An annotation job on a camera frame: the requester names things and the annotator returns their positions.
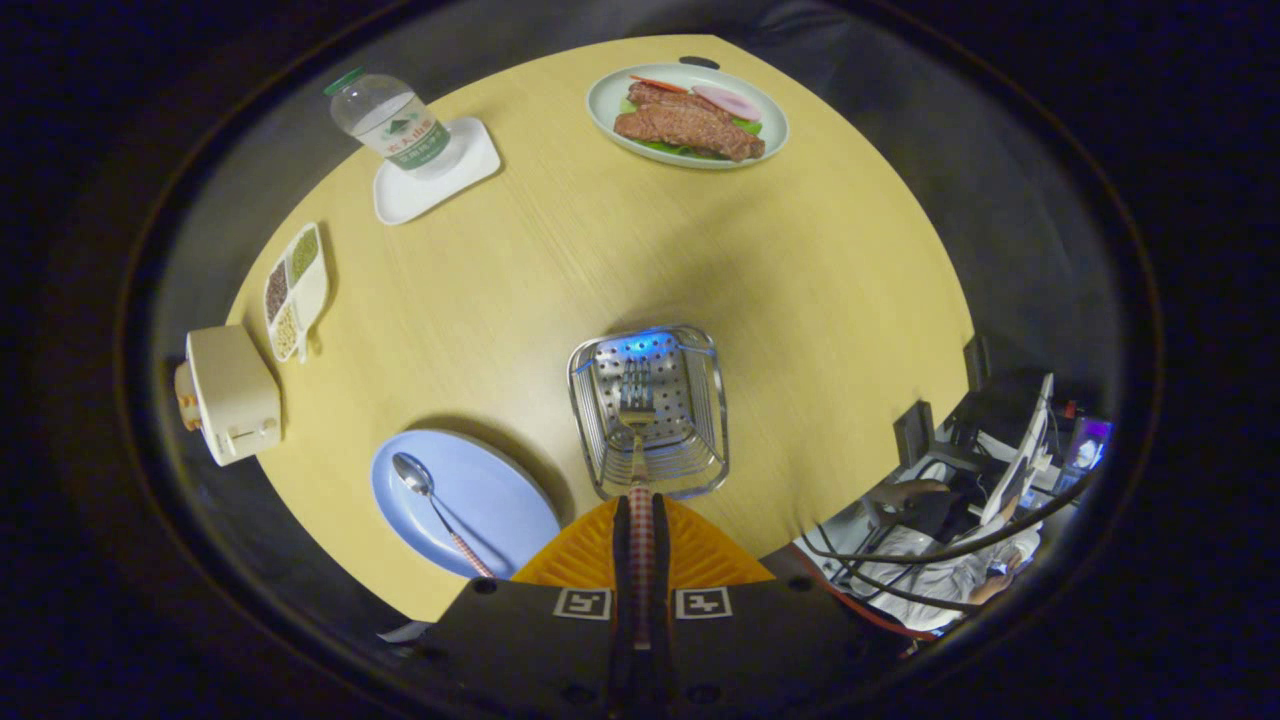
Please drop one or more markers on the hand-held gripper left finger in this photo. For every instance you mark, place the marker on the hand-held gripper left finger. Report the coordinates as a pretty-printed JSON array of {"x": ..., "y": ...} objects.
[{"x": 520, "y": 640}]

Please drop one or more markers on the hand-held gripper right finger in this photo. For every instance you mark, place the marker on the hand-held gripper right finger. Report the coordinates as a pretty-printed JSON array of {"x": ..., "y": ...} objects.
[{"x": 760, "y": 640}]

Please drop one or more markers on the blue round plate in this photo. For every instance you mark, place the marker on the blue round plate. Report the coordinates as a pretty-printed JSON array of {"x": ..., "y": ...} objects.
[{"x": 490, "y": 490}]

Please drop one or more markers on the black table clamp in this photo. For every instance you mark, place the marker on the black table clamp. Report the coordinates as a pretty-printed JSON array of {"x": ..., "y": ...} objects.
[
  {"x": 913, "y": 432},
  {"x": 976, "y": 362}
]

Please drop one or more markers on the white monitor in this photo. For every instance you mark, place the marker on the white monitor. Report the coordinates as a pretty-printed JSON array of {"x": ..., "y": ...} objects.
[{"x": 1025, "y": 450}]

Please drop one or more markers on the cream toaster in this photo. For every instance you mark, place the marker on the cream toaster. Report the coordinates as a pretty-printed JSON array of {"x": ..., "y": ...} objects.
[{"x": 235, "y": 390}]

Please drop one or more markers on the laptop with lit screen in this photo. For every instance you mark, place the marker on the laptop with lit screen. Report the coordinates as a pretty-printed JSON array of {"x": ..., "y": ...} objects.
[{"x": 1090, "y": 445}]

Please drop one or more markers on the brown toast slice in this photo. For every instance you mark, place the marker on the brown toast slice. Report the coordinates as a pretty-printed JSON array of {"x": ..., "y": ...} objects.
[
  {"x": 185, "y": 380},
  {"x": 190, "y": 412}
]

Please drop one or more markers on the white divided bean dish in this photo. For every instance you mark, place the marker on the white divided bean dish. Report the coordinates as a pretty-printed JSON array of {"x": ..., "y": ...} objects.
[{"x": 310, "y": 290}]

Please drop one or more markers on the white square coaster tray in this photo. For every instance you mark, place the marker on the white square coaster tray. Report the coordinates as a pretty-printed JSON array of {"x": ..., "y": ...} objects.
[{"x": 420, "y": 195}]

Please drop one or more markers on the black backdrop cloth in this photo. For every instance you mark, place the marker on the black backdrop cloth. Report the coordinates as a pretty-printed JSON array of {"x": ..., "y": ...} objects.
[{"x": 1000, "y": 200}]

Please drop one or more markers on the grilled meat pieces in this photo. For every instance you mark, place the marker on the grilled meat pieces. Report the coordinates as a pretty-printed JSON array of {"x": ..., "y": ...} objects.
[{"x": 690, "y": 130}]

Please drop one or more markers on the clear water bottle green cap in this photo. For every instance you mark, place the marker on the clear water bottle green cap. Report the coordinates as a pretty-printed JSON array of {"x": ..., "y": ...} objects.
[{"x": 395, "y": 120}]

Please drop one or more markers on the pink ham slice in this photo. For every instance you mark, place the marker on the pink ham slice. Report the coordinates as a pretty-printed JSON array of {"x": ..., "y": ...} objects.
[{"x": 728, "y": 102}]

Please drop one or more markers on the pale green food plate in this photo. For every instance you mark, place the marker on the pale green food plate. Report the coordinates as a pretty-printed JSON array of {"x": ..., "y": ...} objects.
[{"x": 605, "y": 105}]

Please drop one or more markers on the black table grommet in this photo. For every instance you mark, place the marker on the black table grommet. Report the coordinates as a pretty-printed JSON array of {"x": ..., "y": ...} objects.
[{"x": 697, "y": 62}]

